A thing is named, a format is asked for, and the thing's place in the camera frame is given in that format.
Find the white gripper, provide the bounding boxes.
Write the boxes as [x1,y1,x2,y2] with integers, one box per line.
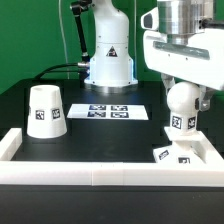
[143,29,224,111]

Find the white lamp bulb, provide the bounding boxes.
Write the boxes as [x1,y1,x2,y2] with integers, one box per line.
[167,82,199,135]

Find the white lamp base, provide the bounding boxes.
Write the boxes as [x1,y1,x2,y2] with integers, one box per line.
[153,126,203,165]

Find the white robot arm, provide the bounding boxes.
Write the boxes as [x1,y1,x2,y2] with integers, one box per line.
[86,0,224,111]

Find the white lamp shade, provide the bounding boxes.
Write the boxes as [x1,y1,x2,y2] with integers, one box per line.
[27,85,67,139]

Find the white marker sheet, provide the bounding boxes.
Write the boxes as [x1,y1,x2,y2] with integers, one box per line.
[67,104,148,120]

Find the white U-shaped fence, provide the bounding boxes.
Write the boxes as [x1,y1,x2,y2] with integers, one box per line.
[0,128,224,187]

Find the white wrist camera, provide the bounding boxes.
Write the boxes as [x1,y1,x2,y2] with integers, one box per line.
[141,7,159,31]

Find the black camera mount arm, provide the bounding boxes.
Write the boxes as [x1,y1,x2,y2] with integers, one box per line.
[70,0,92,62]

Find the black cables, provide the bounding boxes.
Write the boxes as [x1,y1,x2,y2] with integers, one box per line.
[32,61,90,81]

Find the white hanging cable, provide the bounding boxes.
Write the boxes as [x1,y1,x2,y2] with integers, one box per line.
[58,0,71,80]

